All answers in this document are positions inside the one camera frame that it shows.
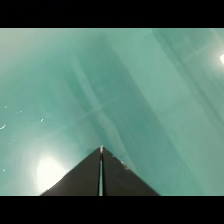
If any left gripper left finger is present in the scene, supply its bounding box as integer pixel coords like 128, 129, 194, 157
40, 146, 102, 197

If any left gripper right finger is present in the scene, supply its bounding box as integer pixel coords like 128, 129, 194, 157
101, 146, 161, 197

